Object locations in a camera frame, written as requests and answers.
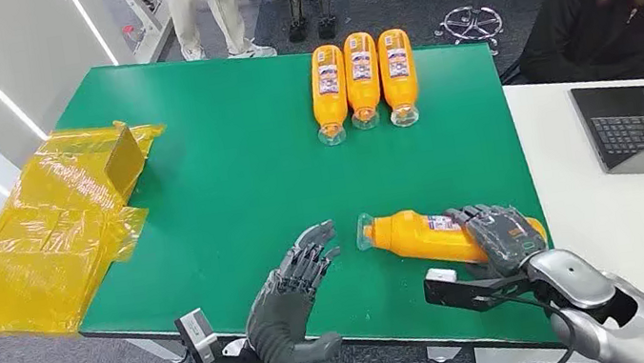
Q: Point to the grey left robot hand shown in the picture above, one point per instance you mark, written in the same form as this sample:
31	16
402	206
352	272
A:
282	320

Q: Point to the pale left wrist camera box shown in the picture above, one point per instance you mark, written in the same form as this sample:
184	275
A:
197	336

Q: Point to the yellow film wrapped cardboard box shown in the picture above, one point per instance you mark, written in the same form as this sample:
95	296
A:
51	246

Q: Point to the standing person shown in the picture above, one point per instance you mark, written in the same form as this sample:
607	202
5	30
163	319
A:
220	10

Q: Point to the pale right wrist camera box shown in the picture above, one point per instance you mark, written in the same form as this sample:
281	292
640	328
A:
441	275

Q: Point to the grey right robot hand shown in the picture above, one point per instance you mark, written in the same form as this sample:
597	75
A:
503	239

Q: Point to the white table leg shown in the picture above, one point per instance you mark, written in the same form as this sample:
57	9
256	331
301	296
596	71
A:
159	350

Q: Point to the white metal frame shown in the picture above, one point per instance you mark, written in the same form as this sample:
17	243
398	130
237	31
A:
155	39

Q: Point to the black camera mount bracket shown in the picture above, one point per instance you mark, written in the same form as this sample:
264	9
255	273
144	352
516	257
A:
467	295

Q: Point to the orange bottle with clear cap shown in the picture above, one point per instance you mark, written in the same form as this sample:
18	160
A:
399	79
362	81
407	239
329	96

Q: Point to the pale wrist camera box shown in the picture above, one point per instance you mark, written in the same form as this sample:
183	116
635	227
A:
441	275
197	336

